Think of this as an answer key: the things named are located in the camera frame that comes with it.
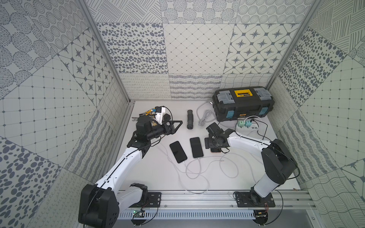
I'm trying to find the green case phone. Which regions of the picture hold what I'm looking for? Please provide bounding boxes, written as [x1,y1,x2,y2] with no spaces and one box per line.
[190,137,204,158]

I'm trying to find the blue black phone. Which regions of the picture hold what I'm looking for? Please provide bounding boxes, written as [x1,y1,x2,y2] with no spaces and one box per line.
[169,141,187,163]

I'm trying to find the pink case phone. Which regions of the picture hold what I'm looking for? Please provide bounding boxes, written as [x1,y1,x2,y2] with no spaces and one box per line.
[210,148,222,153]

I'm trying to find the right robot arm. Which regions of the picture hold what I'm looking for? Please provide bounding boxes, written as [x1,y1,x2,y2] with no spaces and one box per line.
[205,123,298,199]

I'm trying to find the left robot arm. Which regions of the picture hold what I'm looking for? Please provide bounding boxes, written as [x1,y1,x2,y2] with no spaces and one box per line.
[78,113,178,228]

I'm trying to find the black ribbed cylinder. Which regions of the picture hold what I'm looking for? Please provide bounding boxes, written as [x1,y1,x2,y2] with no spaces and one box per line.
[187,110,194,130]

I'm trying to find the yellow black pliers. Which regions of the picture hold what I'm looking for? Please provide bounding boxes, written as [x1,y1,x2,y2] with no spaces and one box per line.
[139,108,156,116]

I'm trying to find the white power strip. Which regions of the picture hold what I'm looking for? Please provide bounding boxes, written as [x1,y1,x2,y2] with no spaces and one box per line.
[236,123,259,134]

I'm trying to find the green usb charger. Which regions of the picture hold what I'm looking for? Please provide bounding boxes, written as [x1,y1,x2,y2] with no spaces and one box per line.
[238,121,246,127]

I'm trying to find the teal usb charger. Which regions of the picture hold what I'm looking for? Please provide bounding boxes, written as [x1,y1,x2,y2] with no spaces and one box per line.
[245,120,252,127]

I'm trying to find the black deli toolbox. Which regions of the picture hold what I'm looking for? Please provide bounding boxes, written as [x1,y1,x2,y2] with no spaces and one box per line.
[212,86,275,122]

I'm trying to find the grey power strip cord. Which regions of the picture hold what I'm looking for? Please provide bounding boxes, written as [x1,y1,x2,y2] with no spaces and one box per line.
[196,100,218,127]

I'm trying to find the black charging cable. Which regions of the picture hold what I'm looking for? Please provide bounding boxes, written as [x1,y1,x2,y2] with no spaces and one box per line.
[250,117,271,143]

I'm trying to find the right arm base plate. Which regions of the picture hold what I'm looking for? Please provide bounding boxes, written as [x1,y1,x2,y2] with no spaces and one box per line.
[233,192,276,208]

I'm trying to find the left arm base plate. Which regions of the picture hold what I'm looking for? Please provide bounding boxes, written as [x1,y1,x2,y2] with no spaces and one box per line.
[129,191,162,208]

